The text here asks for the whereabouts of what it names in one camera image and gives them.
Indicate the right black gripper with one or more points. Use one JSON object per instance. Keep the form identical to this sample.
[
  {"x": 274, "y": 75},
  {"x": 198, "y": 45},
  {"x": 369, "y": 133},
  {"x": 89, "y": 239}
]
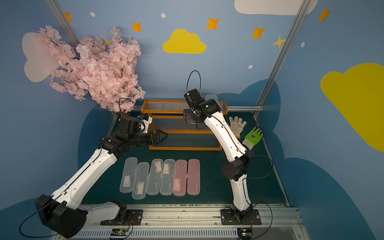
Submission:
[{"x": 189, "y": 117}]

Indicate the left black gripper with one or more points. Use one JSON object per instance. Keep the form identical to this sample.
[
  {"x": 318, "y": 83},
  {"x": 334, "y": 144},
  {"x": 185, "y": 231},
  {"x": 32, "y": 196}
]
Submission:
[{"x": 153, "y": 138}]

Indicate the blue pencil case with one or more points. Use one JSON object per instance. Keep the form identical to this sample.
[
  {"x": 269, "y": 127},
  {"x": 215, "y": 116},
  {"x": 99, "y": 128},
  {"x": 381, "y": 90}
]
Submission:
[{"x": 214, "y": 97}]

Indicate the pink pencil case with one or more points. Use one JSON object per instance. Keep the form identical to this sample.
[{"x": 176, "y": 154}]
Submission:
[
  {"x": 194, "y": 177},
  {"x": 180, "y": 178}
]

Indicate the clear pencil case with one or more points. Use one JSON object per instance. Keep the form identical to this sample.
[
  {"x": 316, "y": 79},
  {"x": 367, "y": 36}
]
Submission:
[
  {"x": 155, "y": 177},
  {"x": 141, "y": 180},
  {"x": 168, "y": 175},
  {"x": 128, "y": 175}
]

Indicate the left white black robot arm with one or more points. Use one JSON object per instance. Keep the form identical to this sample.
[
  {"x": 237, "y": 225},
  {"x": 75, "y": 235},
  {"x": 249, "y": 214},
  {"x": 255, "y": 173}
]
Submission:
[{"x": 63, "y": 211}]

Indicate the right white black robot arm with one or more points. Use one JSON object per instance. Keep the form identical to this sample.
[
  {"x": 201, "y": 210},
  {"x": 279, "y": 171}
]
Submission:
[{"x": 236, "y": 169}]

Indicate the orange three-tier shelf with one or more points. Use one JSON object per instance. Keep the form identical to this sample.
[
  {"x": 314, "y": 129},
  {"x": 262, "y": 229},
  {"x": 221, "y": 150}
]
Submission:
[{"x": 168, "y": 116}]

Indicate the white knit glove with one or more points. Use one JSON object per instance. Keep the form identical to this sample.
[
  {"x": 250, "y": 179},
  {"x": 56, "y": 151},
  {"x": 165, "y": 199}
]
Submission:
[{"x": 237, "y": 125}]

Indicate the green white work glove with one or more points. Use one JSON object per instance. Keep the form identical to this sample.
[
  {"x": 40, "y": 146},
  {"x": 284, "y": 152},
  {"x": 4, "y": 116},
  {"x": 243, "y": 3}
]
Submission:
[{"x": 252, "y": 138}]

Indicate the pink cherry blossom tree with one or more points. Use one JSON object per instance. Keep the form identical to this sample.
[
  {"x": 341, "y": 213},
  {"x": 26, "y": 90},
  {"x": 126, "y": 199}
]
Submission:
[{"x": 105, "y": 72}]

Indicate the left small circuit board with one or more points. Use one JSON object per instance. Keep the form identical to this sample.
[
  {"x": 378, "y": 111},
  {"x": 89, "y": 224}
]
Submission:
[{"x": 119, "y": 232}]

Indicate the small circuit board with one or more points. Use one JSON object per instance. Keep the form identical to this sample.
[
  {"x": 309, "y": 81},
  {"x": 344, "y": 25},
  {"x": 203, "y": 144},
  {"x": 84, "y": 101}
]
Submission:
[
  {"x": 244, "y": 233},
  {"x": 119, "y": 232}
]

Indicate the right small circuit board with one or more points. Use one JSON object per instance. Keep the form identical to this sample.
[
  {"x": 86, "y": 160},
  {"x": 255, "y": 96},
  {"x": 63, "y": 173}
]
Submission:
[{"x": 244, "y": 233}]

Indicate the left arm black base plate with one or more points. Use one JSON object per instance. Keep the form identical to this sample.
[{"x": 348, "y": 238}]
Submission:
[{"x": 133, "y": 216}]

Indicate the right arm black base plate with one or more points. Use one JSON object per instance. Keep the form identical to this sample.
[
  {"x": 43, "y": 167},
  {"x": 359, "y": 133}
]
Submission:
[{"x": 229, "y": 217}]

